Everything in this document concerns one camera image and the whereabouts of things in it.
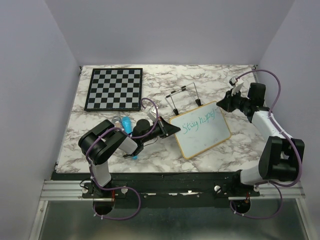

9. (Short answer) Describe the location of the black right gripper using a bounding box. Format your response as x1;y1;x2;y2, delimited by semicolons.
217;88;251;113

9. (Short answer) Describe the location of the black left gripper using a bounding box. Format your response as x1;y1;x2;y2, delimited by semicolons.
141;116;180;144

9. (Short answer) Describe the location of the yellow framed whiteboard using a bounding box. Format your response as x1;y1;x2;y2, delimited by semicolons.
169;101;232;160

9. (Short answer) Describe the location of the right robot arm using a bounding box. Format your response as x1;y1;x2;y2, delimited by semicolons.
217;83;305;196

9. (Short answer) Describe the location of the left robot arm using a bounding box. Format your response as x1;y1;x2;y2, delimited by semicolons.
78;116;181;198

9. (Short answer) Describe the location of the blue toy microphone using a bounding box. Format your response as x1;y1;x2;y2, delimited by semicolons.
119;116;138;160

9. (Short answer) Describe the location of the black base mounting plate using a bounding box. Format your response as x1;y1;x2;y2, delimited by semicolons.
51;171;260;210

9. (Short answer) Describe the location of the black white chessboard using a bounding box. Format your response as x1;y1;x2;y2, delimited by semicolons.
84;68;143;112

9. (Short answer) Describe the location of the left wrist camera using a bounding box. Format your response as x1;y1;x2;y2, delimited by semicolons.
147;106;158;122

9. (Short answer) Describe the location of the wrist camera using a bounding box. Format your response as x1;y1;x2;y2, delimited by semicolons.
229;77;244;96
147;106;158;122

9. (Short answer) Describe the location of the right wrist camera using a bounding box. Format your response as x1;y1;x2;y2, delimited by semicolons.
229;77;244;96

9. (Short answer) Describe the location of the wire whiteboard stand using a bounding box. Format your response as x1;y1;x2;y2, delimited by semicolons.
164;82;203;116

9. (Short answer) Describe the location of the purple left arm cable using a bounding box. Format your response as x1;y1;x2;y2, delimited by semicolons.
84;97;161;221

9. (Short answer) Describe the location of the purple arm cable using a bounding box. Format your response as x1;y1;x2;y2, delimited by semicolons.
229;69;303;219
84;97;161;221

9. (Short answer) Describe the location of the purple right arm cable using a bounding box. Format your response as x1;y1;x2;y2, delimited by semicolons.
229;69;303;219

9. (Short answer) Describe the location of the aluminium rail frame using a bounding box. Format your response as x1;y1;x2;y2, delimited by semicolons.
27;64;311;240

